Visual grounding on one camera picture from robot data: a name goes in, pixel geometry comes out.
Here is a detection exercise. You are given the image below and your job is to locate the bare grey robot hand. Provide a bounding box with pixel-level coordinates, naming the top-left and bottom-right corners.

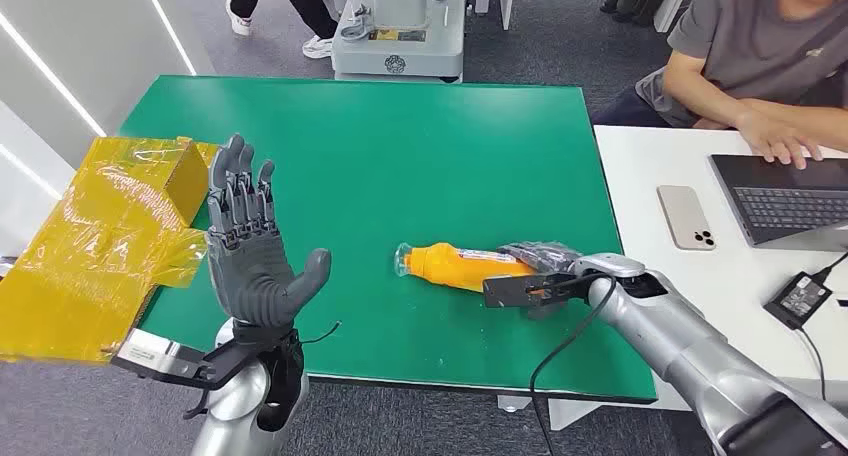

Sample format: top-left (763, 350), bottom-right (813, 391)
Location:
top-left (205, 133), bottom-right (333, 328)

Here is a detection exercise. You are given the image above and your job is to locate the plastic-wrapped grey robot hand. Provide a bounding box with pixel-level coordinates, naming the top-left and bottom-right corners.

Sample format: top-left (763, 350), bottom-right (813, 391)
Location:
top-left (495, 240), bottom-right (586, 274)

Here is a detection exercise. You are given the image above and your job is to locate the person's hand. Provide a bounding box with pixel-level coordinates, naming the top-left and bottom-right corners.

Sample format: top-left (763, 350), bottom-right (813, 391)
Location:
top-left (733, 103), bottom-right (826, 171)

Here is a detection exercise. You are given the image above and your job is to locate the orange bottle with clear cap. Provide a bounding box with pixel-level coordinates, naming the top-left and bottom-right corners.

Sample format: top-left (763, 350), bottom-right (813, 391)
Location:
top-left (394, 242), bottom-right (539, 295)

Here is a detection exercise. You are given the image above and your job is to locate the dark grey laptop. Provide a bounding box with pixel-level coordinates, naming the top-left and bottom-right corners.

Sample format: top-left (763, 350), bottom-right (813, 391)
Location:
top-left (708, 153), bottom-right (848, 254)

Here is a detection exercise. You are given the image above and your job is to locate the person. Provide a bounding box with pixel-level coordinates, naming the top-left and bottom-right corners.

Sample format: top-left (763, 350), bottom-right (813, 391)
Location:
top-left (225, 0), bottom-right (340, 61)
top-left (592, 0), bottom-right (848, 171)

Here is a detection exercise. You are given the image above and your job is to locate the beige smartphone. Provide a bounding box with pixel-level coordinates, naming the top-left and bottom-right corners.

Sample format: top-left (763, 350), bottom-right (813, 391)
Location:
top-left (657, 184), bottom-right (718, 252)

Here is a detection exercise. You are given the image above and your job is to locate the yellow tape-wrapped cardboard box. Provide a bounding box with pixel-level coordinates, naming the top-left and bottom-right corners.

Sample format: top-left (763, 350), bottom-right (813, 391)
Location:
top-left (0, 134), bottom-right (223, 365)

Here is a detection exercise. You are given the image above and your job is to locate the black power adapter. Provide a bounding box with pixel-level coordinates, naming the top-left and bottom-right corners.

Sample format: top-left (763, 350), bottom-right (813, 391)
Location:
top-left (763, 270), bottom-right (834, 332)

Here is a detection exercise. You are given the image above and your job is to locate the grey wheeled machine base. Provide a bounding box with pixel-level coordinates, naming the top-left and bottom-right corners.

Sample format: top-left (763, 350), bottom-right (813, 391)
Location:
top-left (331, 0), bottom-right (468, 83)

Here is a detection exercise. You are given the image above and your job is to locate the short thin black wire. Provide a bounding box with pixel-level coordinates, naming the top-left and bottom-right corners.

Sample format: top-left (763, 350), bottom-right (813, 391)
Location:
top-left (298, 320), bottom-right (342, 346)

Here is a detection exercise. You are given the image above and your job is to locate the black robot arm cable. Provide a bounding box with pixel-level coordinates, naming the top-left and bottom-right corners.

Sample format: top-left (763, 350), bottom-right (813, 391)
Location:
top-left (528, 277), bottom-right (621, 456)

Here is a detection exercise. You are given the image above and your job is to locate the thin black adapter cable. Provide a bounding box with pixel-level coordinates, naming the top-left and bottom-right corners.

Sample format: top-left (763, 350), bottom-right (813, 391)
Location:
top-left (811, 250), bottom-right (848, 285)
top-left (794, 327), bottom-right (828, 401)

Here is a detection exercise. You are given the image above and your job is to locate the white wall light strip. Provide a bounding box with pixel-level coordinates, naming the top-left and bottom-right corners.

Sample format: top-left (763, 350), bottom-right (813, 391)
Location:
top-left (0, 12), bottom-right (109, 138)
top-left (137, 0), bottom-right (198, 77)

